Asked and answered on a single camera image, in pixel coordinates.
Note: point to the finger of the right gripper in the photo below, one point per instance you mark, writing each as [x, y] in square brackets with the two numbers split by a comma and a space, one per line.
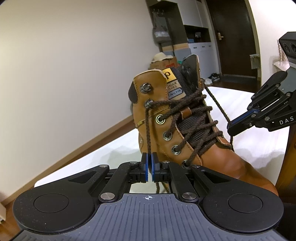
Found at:
[242, 123]

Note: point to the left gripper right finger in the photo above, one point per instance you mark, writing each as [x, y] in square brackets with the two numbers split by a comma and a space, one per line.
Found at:
[229, 203]

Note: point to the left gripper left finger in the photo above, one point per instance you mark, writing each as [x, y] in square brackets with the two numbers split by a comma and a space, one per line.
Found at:
[67, 203]

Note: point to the dark brown shoelace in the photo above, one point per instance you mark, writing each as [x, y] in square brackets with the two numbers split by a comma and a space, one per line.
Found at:
[182, 129]

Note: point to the brown leather work boot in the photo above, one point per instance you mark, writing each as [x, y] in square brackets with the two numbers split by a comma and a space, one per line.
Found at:
[176, 83]

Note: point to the shoes on floor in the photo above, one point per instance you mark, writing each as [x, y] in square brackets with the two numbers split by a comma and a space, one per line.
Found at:
[213, 78]

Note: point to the quilted dining chair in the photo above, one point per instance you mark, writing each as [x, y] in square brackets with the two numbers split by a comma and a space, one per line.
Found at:
[283, 63]

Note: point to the dark wooden door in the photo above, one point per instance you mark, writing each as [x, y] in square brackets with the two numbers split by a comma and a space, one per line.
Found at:
[235, 40]

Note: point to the cardboard box with hat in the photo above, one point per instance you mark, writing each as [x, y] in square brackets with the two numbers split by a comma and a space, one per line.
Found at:
[162, 61]

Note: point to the grey hanging bag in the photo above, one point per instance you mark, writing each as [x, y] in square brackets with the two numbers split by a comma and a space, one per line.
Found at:
[160, 30]

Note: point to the tall dark storage shelf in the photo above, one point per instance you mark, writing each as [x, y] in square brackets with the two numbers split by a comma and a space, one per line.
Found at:
[190, 29]

